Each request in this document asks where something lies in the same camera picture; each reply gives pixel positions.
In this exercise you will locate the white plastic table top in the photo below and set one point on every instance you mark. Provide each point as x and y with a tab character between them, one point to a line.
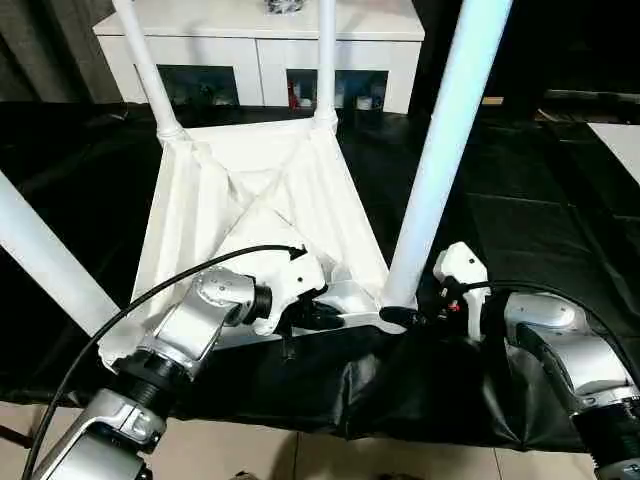
200	200

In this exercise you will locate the white plastic table leg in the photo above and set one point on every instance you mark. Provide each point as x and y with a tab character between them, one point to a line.
45	250
147	75
445	150
326	60

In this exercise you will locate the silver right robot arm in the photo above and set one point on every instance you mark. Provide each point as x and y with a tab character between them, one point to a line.
585	350

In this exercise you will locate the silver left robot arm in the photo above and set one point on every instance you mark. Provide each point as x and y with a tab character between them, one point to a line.
190	325

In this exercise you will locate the black mat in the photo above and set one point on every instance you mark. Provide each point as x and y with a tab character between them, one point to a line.
525	225

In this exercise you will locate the black speaker with yellow label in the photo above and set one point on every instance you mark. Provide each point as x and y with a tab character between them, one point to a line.
492	100

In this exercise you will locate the white side table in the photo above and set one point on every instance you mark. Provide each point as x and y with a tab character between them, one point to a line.
620	145

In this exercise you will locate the brown low console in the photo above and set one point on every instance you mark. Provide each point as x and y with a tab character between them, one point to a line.
590	96

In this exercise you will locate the white cabinet with glass doors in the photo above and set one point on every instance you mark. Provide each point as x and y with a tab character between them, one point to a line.
225	40

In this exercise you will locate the black tripod stand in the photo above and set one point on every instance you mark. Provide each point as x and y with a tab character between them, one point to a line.
15	436

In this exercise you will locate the grey curtain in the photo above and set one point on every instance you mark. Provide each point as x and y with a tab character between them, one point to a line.
50	50

